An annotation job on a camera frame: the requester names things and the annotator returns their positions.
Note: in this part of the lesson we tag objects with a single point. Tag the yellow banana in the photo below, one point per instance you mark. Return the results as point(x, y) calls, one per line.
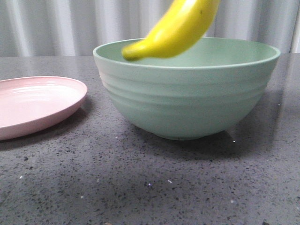
point(184, 23)

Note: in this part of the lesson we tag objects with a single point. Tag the green bowl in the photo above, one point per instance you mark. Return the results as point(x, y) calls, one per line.
point(203, 91)

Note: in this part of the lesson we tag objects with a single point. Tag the pink plate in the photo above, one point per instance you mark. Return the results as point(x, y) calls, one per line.
point(31, 104)

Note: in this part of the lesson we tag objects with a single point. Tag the grey curtain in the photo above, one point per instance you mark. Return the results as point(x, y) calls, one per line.
point(76, 27)

